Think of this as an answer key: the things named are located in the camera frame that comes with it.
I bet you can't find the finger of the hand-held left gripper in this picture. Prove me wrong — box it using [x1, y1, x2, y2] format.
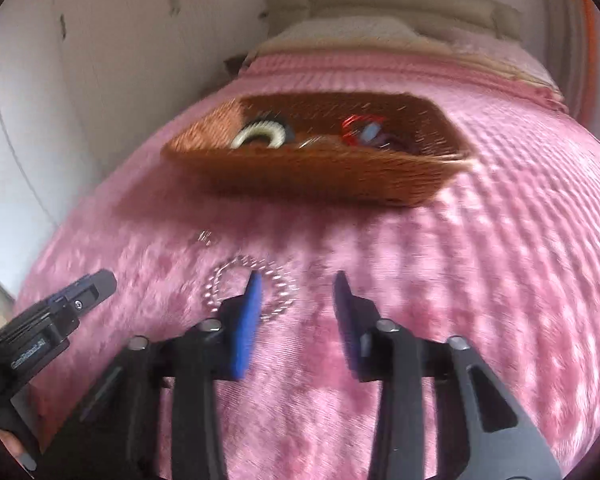
[47, 269, 118, 312]

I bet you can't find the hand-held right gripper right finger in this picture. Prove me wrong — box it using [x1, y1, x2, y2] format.
[332, 270, 563, 480]

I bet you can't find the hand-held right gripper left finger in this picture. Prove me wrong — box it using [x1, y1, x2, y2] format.
[45, 270, 263, 480]

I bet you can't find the clear bead bracelet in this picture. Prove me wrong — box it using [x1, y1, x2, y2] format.
[204, 255, 301, 322]

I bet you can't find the brown wicker basket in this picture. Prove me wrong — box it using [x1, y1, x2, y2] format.
[161, 91, 476, 208]

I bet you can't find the white curved hair clip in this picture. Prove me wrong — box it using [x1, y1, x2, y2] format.
[230, 115, 293, 151]

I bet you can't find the red string bracelet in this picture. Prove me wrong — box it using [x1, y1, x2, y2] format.
[341, 116, 367, 144]

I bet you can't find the person's left hand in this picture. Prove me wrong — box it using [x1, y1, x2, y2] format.
[0, 427, 26, 461]

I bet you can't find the white wardrobe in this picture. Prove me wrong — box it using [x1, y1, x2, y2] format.
[0, 0, 266, 286]

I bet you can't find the floral white pillow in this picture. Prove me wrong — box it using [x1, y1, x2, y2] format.
[270, 15, 421, 48]

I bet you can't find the pink checked pillow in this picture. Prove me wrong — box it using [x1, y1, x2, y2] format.
[430, 25, 521, 61]

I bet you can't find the grey and orange curtain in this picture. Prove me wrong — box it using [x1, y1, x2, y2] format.
[545, 0, 600, 126]

